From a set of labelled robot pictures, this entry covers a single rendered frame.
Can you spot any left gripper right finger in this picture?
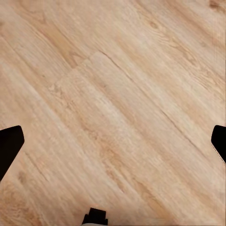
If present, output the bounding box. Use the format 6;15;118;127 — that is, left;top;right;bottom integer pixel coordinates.
211;125;226;162

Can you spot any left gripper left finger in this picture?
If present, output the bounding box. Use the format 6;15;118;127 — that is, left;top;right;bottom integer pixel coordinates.
0;125;24;182

